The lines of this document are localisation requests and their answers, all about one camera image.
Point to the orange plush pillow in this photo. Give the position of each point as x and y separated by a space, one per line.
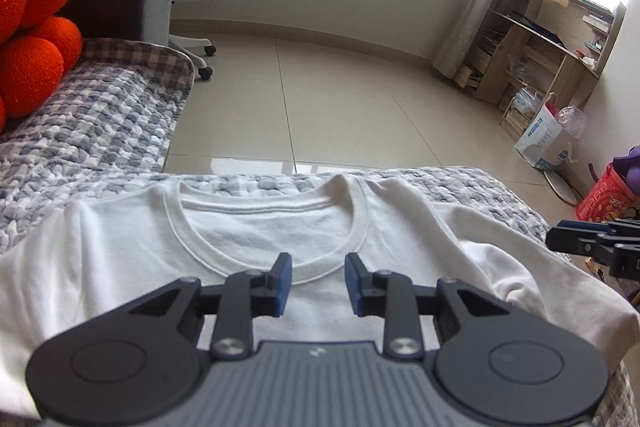
38 48

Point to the wooden shelf desk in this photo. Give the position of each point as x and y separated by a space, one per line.
535 51

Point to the grey sofa armrest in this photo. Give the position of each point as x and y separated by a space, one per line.
136 20

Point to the white paper shopping bag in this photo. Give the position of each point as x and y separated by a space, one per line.
545 144

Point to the purple plush toy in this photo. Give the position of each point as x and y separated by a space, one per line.
628 168

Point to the red basket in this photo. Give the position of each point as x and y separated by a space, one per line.
609 199

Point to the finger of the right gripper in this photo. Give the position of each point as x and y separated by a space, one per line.
592 239
618 248

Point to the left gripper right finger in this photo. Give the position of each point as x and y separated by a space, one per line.
491 359

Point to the grey patterned quilt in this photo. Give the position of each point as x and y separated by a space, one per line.
106 132

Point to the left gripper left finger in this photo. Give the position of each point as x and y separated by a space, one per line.
144 358

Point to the white t-shirt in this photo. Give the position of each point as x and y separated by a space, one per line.
94 255

